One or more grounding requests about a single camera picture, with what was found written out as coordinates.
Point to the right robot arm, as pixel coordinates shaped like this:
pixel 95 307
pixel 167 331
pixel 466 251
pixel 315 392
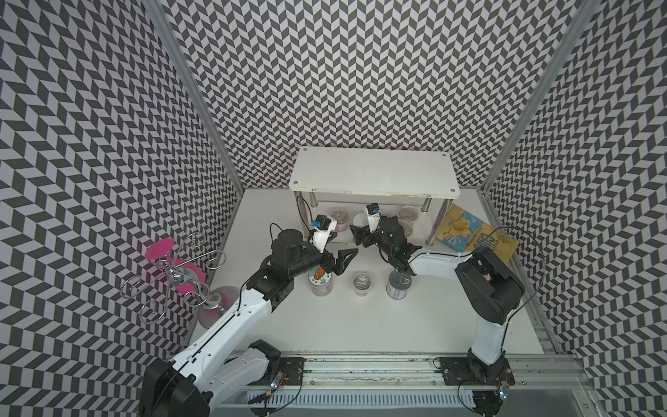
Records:
pixel 493 290

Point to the wire cup rack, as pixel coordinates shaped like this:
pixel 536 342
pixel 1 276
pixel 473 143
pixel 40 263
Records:
pixel 185 270

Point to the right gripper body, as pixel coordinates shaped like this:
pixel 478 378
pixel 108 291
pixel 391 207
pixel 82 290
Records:
pixel 375 238

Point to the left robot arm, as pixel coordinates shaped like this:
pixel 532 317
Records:
pixel 204 375

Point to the white lid dark jar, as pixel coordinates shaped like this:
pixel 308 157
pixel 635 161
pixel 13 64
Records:
pixel 360 220

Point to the yellow blue snack bag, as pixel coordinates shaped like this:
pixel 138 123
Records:
pixel 463 232

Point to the pink seed cup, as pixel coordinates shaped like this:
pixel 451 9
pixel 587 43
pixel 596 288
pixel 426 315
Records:
pixel 409 214
pixel 341 216
pixel 407 227

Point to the small red label cup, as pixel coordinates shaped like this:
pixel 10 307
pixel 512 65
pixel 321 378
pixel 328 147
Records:
pixel 362 284

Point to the aluminium front rail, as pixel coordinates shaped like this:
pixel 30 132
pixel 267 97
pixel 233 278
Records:
pixel 437 371

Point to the pink plate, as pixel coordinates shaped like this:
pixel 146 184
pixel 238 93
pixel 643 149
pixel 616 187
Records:
pixel 159 249

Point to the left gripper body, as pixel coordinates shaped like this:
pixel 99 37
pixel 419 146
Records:
pixel 310 257

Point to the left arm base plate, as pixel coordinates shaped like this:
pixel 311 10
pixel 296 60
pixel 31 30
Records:
pixel 287 371

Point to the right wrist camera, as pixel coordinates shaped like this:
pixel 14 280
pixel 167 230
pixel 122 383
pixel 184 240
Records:
pixel 373 216

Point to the purple white tin can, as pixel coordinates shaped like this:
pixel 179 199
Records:
pixel 398 285

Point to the white two-tier shelf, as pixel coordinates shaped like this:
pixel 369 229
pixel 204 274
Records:
pixel 428 175

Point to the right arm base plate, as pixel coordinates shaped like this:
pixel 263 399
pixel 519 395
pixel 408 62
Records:
pixel 473 371

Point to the tomato label seed jar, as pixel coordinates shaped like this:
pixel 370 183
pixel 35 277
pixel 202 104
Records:
pixel 320 282

